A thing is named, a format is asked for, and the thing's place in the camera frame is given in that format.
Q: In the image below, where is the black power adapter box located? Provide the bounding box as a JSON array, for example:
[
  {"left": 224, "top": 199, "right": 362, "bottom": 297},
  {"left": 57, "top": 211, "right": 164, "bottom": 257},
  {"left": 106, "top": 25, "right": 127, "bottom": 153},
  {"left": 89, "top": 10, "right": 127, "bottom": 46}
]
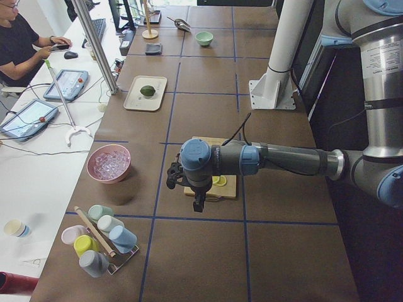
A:
[{"left": 119, "top": 30, "right": 135, "bottom": 56}]

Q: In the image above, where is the paper cup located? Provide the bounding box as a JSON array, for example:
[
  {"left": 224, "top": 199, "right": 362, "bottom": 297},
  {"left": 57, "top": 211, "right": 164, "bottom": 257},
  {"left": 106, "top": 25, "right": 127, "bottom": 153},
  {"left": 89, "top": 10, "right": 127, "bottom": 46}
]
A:
[{"left": 3, "top": 219, "right": 30, "bottom": 238}]

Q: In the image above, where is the wooden stand with round base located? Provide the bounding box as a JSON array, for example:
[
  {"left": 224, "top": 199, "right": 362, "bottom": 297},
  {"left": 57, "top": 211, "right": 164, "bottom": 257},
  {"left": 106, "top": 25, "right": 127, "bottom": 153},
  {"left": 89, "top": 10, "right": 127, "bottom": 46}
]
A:
[{"left": 142, "top": 0, "right": 159, "bottom": 40}]

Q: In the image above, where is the smartphone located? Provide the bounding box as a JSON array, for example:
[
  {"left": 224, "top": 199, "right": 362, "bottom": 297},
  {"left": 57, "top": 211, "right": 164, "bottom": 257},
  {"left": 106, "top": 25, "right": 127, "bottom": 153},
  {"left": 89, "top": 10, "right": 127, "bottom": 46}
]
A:
[{"left": 50, "top": 44, "right": 71, "bottom": 52}]

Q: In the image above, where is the cream rabbit tray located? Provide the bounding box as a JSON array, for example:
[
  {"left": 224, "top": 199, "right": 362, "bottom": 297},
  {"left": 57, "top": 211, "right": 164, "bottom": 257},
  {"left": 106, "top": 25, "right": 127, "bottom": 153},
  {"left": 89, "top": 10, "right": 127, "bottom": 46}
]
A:
[{"left": 123, "top": 75, "right": 167, "bottom": 111}]

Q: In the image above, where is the folded grey cloth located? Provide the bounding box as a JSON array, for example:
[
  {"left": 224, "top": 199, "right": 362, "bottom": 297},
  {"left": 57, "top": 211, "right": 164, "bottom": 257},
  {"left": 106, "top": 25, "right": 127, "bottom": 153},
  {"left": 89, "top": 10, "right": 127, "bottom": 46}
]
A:
[{"left": 145, "top": 43, "right": 162, "bottom": 55}]

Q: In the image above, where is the far teach pendant tablet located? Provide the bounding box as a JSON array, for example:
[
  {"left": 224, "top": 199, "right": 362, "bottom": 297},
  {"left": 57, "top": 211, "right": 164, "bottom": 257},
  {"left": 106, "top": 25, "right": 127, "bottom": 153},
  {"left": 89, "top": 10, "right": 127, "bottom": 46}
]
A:
[{"left": 43, "top": 69, "right": 89, "bottom": 102}]

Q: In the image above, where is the black framed tray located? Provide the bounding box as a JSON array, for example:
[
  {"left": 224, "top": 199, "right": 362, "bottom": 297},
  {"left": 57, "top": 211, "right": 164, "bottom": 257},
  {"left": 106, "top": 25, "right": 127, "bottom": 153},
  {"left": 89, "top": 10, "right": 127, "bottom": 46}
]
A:
[{"left": 143, "top": 10, "right": 161, "bottom": 25}]

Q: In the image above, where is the white reacher grabber tool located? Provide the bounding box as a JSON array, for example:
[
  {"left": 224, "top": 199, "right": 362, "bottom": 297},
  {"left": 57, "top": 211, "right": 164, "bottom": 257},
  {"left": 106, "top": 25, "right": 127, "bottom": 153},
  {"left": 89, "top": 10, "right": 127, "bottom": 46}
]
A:
[{"left": 45, "top": 60, "right": 92, "bottom": 147}]

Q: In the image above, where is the person's right hand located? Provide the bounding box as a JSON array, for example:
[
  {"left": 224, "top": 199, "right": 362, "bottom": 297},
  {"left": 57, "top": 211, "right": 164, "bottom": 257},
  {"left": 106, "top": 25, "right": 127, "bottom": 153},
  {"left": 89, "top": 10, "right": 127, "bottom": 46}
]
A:
[{"left": 49, "top": 36, "right": 72, "bottom": 47}]

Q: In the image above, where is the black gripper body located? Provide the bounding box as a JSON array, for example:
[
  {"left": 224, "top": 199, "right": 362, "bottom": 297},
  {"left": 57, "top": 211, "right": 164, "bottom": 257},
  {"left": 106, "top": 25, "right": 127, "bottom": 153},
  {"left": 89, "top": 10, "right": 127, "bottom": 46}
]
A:
[{"left": 190, "top": 185, "right": 210, "bottom": 205}]

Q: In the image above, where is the white cup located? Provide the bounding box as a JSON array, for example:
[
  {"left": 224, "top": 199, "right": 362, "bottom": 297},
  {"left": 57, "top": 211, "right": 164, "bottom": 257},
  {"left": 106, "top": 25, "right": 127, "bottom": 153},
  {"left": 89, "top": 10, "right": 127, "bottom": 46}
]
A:
[{"left": 97, "top": 215, "right": 125, "bottom": 233}]

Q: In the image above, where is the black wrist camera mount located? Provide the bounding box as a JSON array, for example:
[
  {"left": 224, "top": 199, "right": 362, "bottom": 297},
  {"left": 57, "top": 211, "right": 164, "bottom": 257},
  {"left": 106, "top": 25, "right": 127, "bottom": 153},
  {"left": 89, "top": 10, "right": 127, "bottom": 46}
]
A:
[{"left": 166, "top": 153, "right": 187, "bottom": 189}]

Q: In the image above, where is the aluminium frame post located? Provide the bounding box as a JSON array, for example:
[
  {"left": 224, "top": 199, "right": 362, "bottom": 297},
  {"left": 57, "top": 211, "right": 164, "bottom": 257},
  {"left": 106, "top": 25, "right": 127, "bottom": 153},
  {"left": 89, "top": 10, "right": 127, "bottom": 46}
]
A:
[{"left": 72, "top": 0, "right": 118, "bottom": 95}]

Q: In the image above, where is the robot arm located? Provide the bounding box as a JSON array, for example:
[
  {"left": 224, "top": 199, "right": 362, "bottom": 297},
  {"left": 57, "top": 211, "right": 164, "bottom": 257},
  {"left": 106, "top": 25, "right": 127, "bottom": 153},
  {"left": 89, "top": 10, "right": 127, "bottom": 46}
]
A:
[{"left": 166, "top": 1, "right": 402, "bottom": 212}]

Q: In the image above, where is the wooden rack handle rod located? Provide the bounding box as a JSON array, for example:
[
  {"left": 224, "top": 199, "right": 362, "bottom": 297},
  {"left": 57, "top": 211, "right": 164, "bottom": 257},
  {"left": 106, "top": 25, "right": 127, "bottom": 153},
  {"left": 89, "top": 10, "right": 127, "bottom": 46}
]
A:
[{"left": 74, "top": 206, "right": 117, "bottom": 257}]

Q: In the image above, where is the red object at corner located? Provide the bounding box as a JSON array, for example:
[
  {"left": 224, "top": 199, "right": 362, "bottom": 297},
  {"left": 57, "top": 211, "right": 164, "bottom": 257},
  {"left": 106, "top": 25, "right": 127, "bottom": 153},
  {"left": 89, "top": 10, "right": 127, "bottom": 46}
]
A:
[{"left": 1, "top": 272, "right": 39, "bottom": 296}]

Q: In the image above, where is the teach pendant tablet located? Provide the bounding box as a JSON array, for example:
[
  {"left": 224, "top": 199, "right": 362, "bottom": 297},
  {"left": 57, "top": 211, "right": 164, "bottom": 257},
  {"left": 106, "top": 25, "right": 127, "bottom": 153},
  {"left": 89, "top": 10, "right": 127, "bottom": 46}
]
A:
[
  {"left": 43, "top": 69, "right": 89, "bottom": 102},
  {"left": 1, "top": 99, "right": 59, "bottom": 142}
]

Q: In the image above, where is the lemon slice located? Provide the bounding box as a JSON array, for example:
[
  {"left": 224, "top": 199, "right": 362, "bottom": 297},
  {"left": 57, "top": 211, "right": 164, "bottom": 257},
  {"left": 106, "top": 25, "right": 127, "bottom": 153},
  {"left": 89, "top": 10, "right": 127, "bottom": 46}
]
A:
[
  {"left": 216, "top": 176, "right": 227, "bottom": 186},
  {"left": 212, "top": 176, "right": 220, "bottom": 184}
]

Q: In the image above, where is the pink cup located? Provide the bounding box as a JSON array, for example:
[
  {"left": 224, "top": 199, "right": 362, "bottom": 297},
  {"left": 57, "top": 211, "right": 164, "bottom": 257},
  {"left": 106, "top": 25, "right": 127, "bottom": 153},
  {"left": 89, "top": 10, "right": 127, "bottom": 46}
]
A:
[{"left": 60, "top": 225, "right": 87, "bottom": 245}]

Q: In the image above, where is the bamboo cutting board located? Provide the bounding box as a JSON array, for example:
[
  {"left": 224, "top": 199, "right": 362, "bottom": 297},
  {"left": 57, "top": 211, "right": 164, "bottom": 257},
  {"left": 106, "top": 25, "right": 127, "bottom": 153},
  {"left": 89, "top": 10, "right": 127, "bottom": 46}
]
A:
[{"left": 193, "top": 137, "right": 237, "bottom": 201}]

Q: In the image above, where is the metal scoop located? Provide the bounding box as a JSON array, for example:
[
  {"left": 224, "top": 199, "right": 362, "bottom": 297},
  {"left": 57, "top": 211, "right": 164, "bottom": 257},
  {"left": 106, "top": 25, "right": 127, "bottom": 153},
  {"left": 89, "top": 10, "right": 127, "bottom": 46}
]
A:
[{"left": 167, "top": 16, "right": 191, "bottom": 32}]

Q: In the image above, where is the yellow cup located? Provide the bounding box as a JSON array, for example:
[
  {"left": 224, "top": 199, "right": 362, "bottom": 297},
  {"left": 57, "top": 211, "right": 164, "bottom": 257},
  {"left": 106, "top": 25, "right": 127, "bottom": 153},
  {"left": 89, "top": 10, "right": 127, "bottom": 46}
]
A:
[{"left": 73, "top": 235, "right": 99, "bottom": 257}]

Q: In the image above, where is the black keyboard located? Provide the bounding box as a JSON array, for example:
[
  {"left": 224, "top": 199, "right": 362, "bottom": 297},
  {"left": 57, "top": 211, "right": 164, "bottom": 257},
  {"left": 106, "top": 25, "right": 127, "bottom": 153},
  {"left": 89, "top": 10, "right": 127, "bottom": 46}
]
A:
[{"left": 91, "top": 18, "right": 106, "bottom": 42}]

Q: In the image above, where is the green avocado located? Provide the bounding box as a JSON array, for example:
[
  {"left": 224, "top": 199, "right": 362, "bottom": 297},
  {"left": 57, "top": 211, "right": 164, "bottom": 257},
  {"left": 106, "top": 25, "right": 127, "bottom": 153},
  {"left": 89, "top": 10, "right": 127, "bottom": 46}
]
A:
[{"left": 140, "top": 85, "right": 156, "bottom": 97}]

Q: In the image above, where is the lemon slice front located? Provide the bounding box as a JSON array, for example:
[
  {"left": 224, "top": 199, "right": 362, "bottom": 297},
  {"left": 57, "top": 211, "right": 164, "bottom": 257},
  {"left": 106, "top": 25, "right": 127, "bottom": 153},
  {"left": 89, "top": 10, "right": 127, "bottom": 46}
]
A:
[{"left": 216, "top": 176, "right": 227, "bottom": 186}]

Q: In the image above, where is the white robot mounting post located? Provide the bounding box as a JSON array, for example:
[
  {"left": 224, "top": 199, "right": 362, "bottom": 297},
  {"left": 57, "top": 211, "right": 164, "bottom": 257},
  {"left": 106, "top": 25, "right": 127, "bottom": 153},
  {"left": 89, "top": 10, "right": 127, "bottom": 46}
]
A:
[{"left": 249, "top": 0, "right": 313, "bottom": 110}]

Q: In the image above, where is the wire cup rack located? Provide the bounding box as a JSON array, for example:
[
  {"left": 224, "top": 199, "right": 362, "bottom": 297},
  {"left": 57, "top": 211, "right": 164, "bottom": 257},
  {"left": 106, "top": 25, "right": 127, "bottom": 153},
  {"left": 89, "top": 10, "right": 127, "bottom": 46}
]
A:
[{"left": 82, "top": 220, "right": 140, "bottom": 276}]

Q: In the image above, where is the mint green bowl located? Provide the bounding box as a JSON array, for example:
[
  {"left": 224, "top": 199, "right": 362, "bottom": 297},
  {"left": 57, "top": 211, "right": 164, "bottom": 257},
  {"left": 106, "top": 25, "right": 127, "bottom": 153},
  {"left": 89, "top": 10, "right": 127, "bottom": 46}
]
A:
[{"left": 195, "top": 31, "right": 213, "bottom": 47}]

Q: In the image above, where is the sage green cup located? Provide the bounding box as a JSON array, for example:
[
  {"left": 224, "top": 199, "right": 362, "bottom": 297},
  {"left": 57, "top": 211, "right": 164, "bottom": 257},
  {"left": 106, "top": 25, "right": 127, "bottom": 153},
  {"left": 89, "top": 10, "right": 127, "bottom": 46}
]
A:
[{"left": 88, "top": 204, "right": 115, "bottom": 223}]

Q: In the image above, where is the grey cup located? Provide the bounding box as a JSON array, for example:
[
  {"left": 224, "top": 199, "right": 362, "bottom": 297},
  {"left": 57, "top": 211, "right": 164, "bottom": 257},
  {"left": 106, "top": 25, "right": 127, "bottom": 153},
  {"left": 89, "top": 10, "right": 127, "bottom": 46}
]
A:
[{"left": 79, "top": 250, "right": 110, "bottom": 277}]

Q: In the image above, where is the black computer mouse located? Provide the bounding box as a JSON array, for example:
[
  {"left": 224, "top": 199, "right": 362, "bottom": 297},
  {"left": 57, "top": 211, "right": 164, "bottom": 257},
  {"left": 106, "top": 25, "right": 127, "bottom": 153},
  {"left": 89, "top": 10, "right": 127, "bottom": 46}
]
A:
[{"left": 64, "top": 51, "right": 78, "bottom": 60}]

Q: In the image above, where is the pink bowl with ice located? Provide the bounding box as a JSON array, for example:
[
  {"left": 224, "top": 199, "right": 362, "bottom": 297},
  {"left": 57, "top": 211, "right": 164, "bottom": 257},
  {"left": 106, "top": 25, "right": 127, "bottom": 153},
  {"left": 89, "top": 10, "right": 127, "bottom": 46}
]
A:
[{"left": 86, "top": 144, "right": 131, "bottom": 184}]

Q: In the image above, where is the seated person in black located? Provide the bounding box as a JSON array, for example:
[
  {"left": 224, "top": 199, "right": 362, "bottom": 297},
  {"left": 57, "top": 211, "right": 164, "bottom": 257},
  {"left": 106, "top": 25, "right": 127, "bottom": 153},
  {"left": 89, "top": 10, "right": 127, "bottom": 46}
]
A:
[{"left": 1, "top": 1, "right": 53, "bottom": 87}]

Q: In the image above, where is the near teach pendant tablet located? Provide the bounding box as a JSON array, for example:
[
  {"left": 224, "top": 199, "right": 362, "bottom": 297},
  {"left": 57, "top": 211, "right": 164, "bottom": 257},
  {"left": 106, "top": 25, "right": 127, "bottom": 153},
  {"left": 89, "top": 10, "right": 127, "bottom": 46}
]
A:
[{"left": 1, "top": 99, "right": 59, "bottom": 142}]

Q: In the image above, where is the blue cup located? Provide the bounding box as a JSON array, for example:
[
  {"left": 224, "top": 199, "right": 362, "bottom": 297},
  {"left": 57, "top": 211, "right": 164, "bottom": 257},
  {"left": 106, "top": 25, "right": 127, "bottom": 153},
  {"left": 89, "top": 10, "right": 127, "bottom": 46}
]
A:
[{"left": 108, "top": 225, "right": 137, "bottom": 254}]

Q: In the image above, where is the lemon slice back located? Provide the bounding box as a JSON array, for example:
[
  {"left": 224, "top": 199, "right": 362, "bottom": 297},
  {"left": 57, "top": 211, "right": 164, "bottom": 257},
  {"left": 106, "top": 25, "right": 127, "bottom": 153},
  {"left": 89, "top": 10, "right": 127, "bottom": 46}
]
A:
[{"left": 212, "top": 176, "right": 220, "bottom": 184}]

